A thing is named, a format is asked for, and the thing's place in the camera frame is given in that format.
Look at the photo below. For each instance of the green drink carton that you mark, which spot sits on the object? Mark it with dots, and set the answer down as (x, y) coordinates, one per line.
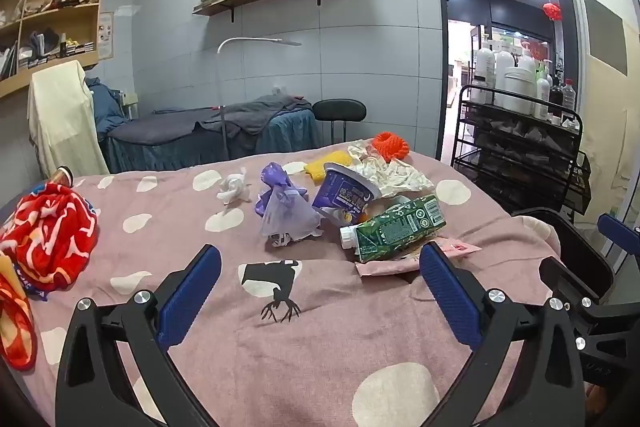
(400, 227)

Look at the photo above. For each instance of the wall poster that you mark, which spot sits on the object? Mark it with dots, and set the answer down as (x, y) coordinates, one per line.
(106, 34)

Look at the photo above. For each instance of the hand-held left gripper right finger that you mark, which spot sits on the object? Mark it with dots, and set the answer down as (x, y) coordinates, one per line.
(450, 302)

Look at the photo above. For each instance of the white tissue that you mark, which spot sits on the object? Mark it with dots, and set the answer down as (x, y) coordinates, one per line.
(232, 187)

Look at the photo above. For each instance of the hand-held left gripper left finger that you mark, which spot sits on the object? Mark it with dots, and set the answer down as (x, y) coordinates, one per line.
(190, 297)

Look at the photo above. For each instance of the purple yogurt cup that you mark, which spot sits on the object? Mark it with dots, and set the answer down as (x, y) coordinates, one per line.
(342, 194)

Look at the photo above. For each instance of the black door frame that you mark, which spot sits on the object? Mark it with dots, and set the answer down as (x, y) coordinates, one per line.
(440, 32)

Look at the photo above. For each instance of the grey blanket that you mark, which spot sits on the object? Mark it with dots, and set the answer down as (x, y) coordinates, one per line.
(255, 114)

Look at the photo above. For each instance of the pink polka-dot blanket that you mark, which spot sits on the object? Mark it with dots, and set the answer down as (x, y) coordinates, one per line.
(320, 347)

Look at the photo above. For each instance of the cream cloth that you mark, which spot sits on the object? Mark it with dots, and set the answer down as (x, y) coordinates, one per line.
(60, 117)

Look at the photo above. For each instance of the red hanging ornament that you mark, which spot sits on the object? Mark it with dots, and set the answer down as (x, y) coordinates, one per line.
(552, 11)

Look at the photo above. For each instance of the cream plastic bag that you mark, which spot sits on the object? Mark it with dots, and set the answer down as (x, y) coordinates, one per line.
(395, 174)

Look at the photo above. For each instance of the yellow foam net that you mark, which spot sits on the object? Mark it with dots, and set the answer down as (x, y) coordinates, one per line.
(320, 167)

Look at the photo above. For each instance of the purple plastic bag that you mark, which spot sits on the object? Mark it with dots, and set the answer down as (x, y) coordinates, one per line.
(285, 212)

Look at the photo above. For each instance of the grey folded cloth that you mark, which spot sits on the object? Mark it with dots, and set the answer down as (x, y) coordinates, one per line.
(42, 43)

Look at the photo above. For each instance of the blue massage bed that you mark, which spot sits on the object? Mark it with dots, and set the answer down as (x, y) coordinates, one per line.
(165, 142)

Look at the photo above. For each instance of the white floor lamp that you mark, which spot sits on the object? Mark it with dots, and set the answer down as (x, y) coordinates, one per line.
(250, 40)

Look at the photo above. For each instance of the wooden cabinet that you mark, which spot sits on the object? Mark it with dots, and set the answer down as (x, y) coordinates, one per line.
(102, 7)

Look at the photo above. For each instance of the black stool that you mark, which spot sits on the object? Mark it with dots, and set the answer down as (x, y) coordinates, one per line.
(340, 109)

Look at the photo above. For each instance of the pink paper packet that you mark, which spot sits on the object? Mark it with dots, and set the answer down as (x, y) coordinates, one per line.
(460, 248)

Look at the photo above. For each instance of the beige cylinder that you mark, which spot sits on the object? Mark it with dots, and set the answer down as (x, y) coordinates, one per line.
(61, 176)

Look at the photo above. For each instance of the orange snack packet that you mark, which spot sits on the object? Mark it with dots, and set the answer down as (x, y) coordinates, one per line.
(362, 218)

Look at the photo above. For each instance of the black trash bin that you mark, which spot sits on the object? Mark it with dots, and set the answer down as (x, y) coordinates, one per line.
(575, 242)

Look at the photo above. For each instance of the orange foam net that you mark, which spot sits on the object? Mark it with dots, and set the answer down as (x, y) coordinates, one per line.
(391, 146)

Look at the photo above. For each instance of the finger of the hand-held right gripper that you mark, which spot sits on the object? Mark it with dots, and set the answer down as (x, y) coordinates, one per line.
(580, 279)
(619, 228)

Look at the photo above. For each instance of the blue pillow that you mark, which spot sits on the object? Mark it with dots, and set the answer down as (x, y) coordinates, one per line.
(106, 104)

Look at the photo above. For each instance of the group of cosmetic bottles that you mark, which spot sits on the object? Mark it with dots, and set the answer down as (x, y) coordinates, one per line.
(520, 82)

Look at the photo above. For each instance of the beige cardboard panel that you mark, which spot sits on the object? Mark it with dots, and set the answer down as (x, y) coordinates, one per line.
(615, 117)

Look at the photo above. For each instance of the red patterned snack bag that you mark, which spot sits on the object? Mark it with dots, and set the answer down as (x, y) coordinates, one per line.
(50, 237)

